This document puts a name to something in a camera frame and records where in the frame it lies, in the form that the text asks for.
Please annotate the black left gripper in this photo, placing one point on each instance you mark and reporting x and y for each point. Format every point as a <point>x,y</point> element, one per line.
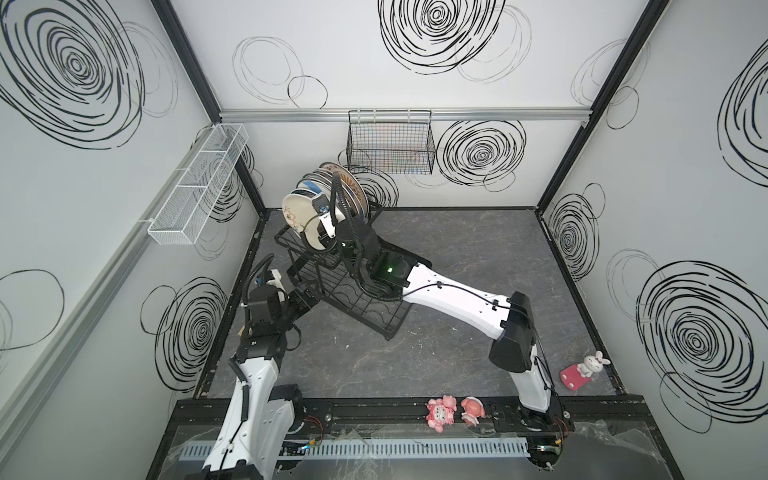
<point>303,298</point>

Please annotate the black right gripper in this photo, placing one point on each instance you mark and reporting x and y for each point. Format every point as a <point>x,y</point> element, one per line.
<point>346,227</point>

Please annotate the orange sunburst plate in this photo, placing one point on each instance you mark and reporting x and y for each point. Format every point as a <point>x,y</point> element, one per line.
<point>351,181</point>

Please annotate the cream floral plate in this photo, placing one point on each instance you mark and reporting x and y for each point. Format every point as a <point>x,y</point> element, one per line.
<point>307,212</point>

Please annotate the green red rimmed plate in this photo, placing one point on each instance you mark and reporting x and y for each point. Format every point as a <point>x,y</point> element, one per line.
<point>312,186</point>

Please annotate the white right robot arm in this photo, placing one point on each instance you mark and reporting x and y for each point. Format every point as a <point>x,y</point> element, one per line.
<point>506,320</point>

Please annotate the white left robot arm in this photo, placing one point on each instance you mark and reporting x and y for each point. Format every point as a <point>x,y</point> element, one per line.
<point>261,413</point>

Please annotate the pink plush doll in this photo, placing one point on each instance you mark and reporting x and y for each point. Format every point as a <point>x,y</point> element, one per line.
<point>441,412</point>

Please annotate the pink round figurine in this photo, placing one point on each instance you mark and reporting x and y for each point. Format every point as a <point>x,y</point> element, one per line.
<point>472,411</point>

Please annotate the white rabbit figurine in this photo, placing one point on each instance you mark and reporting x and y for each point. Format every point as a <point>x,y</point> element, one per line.
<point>593,364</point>

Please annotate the black wire dish rack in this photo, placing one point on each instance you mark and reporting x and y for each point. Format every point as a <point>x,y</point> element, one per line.
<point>354,288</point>

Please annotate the black wire wall basket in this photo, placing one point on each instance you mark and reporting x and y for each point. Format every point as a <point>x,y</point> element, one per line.
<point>393,141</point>

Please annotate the white mesh wall shelf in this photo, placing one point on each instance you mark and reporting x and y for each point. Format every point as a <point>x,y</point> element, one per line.
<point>205,190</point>

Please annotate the white slotted cable duct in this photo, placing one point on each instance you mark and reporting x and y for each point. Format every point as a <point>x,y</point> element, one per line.
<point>426,448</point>

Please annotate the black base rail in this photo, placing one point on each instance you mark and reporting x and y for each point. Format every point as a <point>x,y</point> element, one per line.
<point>327,417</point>

